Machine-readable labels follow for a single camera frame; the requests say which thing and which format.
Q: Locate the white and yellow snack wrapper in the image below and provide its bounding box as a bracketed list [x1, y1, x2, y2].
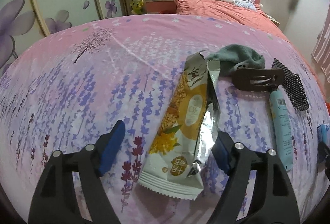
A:
[138, 52, 219, 201]

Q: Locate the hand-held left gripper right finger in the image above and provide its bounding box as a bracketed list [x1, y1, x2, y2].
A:
[210, 131, 301, 224]

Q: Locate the green plush toy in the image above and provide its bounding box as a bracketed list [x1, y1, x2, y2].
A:
[130, 0, 147, 15]

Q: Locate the pink nightstand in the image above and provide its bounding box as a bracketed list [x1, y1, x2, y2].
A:
[263, 11, 280, 27]

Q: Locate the brown hair claw clip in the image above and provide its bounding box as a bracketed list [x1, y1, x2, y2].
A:
[233, 67, 284, 92]

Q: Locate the orange nightstand with cups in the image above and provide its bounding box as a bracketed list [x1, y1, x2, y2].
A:
[145, 0, 178, 14]

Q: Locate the teal tube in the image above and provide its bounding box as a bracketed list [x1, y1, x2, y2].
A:
[269, 89, 295, 171]

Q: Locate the small blue packet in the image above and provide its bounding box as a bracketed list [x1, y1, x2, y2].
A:
[317, 123, 330, 142]

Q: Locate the pink striped curtain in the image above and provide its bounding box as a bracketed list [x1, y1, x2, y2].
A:
[311, 31, 330, 77]

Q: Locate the grey-green sock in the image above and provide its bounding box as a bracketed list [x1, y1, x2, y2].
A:
[205, 44, 266, 77]

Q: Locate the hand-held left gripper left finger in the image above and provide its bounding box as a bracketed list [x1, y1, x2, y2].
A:
[27, 119, 127, 224]

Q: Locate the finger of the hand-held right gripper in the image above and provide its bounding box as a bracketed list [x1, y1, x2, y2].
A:
[317, 141, 330, 163]

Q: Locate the black mesh hair accessory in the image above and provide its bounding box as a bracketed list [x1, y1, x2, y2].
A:
[271, 58, 310, 112]

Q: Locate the coral duvet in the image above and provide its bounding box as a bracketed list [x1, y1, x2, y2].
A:
[174, 0, 289, 41]

